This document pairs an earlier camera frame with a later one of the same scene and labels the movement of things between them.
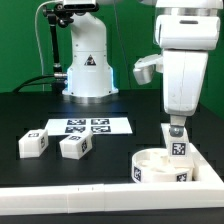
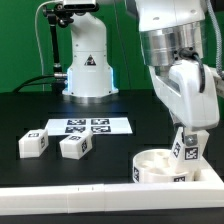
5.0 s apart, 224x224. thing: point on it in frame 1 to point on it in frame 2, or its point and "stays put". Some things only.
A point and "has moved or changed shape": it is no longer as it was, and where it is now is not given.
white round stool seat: [153, 165] stays put
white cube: [178, 147] has moved or changed shape
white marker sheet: [96, 126] stays put
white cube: [33, 143] stays put
